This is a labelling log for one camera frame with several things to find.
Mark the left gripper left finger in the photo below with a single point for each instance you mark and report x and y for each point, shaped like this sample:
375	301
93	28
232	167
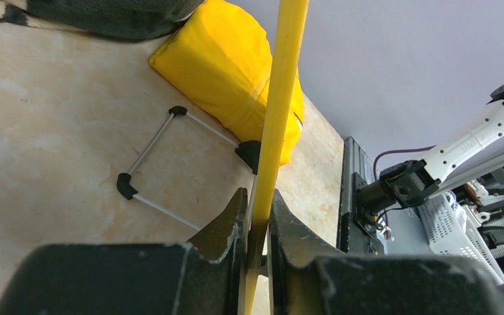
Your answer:
204	275

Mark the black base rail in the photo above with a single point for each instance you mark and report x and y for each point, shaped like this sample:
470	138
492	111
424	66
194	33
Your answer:
355	234

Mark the yellow-framed whiteboard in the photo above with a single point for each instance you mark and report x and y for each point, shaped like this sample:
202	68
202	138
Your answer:
289	35

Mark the black floral blanket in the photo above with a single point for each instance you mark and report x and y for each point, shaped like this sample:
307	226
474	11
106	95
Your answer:
121	19

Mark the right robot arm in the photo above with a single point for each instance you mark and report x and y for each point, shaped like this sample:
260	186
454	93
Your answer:
412	182

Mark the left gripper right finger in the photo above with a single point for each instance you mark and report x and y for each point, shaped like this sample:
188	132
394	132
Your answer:
309	276

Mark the whiteboard wire stand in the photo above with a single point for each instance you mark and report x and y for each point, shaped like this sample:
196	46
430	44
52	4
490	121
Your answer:
191	159

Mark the yellow t-shirt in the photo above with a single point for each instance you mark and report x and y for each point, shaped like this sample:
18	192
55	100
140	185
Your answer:
221	61

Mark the white plastic basket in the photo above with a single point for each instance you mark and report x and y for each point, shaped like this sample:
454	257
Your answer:
451	232

